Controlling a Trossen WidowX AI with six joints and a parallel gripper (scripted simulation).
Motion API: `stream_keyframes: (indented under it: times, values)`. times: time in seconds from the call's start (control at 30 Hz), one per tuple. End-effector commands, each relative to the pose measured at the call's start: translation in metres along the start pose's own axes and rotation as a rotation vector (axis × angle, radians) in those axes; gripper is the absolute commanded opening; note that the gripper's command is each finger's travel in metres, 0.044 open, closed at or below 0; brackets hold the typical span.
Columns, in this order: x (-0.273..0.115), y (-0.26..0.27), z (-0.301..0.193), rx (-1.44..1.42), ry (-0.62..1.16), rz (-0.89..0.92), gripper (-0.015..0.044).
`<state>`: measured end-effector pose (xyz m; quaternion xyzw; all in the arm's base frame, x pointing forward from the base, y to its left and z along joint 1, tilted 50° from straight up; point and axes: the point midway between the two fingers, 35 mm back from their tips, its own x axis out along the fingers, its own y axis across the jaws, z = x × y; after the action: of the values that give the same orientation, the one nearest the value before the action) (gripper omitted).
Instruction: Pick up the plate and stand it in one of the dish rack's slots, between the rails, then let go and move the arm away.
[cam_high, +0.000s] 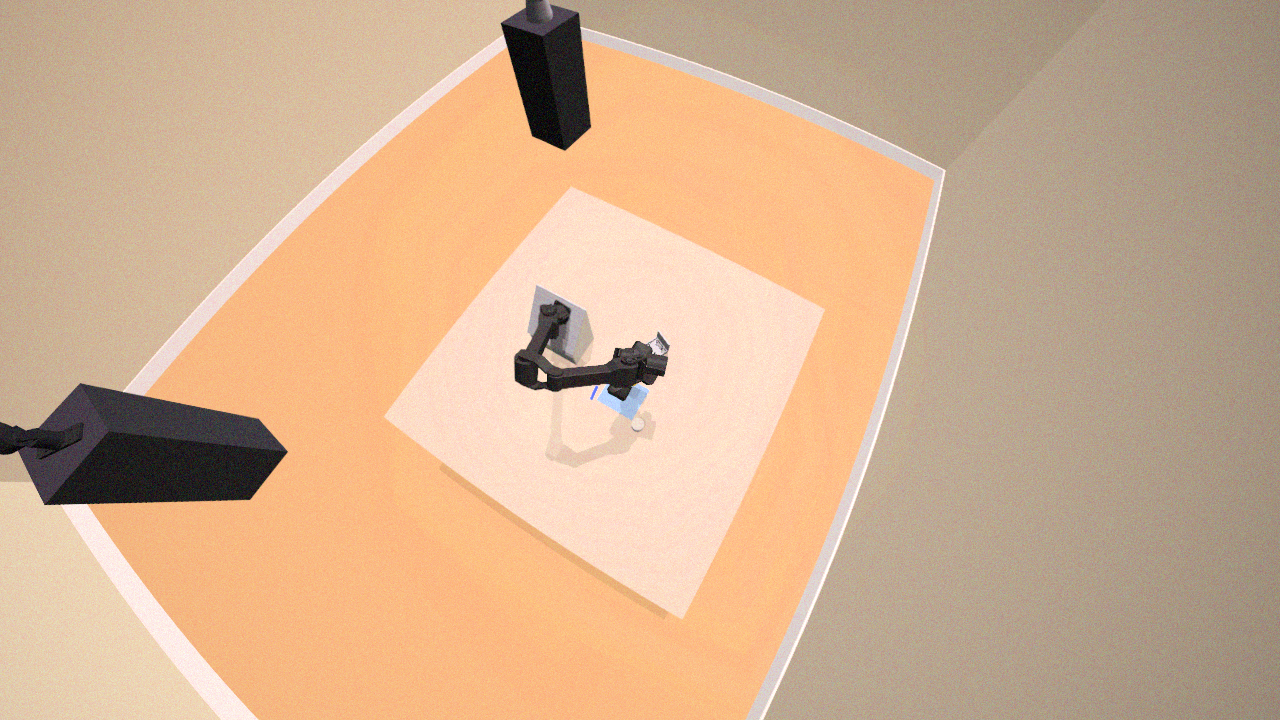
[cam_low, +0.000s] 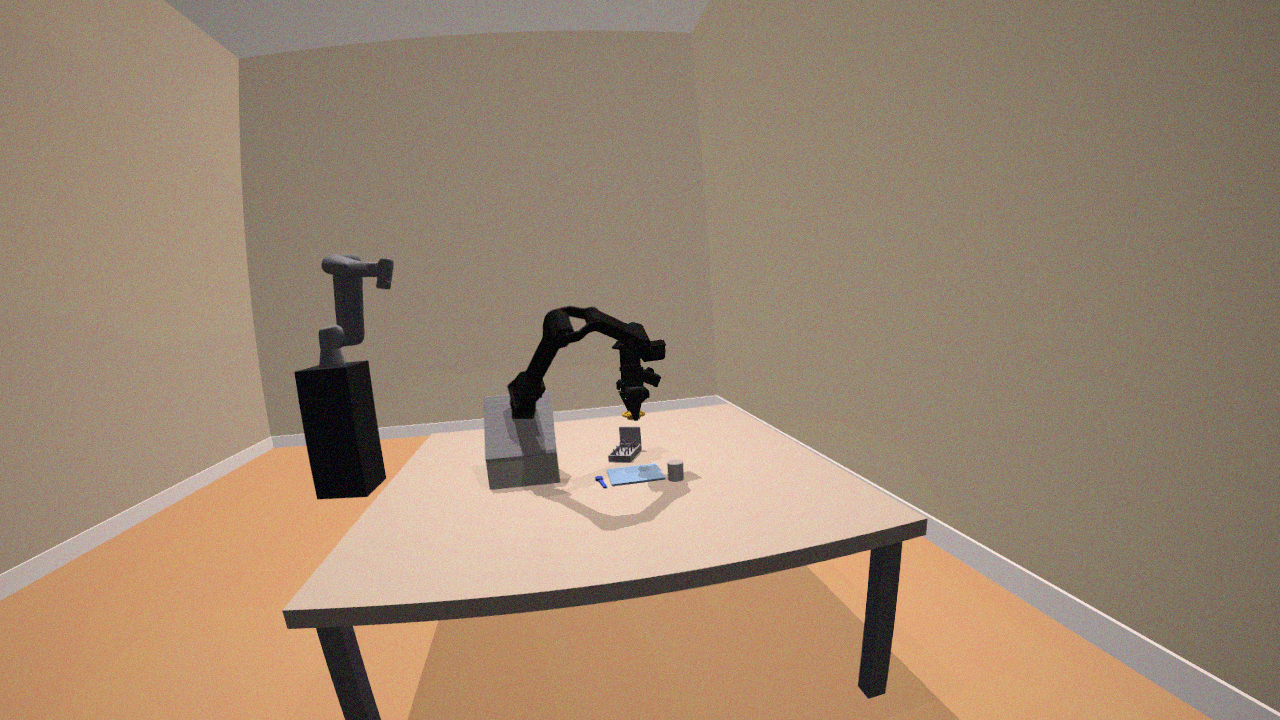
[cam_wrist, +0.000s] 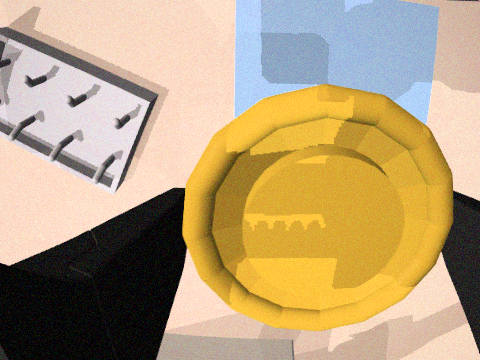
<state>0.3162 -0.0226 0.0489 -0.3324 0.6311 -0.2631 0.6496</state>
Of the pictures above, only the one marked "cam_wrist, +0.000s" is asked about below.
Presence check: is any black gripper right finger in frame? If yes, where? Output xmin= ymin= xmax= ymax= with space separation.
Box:
xmin=441 ymin=191 xmax=480 ymax=353

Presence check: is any yellow plate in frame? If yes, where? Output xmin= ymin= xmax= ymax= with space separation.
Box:
xmin=183 ymin=84 xmax=453 ymax=332

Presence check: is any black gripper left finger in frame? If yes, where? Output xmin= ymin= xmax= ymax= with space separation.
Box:
xmin=0 ymin=187 xmax=188 ymax=360

